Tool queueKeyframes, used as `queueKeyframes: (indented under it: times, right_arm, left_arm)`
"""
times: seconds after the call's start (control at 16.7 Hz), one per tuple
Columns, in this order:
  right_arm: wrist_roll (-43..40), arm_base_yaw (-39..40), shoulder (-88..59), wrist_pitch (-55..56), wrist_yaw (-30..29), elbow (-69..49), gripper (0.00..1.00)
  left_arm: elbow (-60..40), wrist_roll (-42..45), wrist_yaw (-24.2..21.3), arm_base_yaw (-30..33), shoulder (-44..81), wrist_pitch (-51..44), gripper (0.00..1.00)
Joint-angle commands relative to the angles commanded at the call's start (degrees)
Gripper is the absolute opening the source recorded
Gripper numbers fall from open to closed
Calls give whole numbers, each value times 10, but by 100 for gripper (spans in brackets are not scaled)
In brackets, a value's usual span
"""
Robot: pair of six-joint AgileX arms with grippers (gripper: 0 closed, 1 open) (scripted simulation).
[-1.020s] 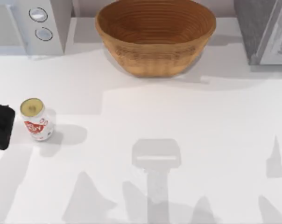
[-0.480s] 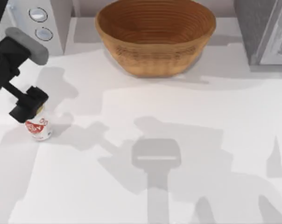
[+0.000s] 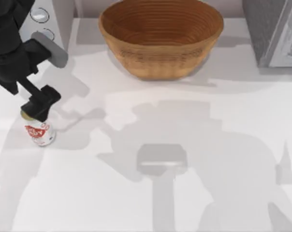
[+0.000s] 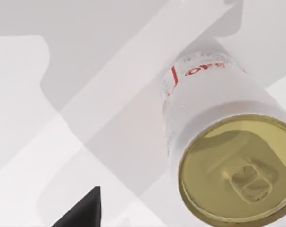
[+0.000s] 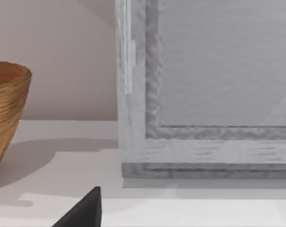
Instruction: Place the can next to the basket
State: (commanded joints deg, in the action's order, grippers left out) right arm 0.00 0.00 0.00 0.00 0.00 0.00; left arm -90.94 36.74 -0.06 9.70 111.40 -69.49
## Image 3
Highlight red and white bottle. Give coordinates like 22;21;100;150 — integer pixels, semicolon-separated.
20;108;57;147

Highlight pale grey rounded box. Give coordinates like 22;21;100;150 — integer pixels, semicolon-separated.
30;31;69;69

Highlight small round microwave knob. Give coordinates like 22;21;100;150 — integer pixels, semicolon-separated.
43;28;56;41

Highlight large round microwave knob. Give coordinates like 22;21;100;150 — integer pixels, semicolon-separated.
29;7;50;24

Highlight pale microwave oven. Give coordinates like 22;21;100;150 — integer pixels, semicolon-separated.
18;0;77;57

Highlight brown woven basket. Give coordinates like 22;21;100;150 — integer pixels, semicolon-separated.
99;0;225;81

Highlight grey cabinet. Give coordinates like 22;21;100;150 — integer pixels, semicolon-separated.
242;0;292;69

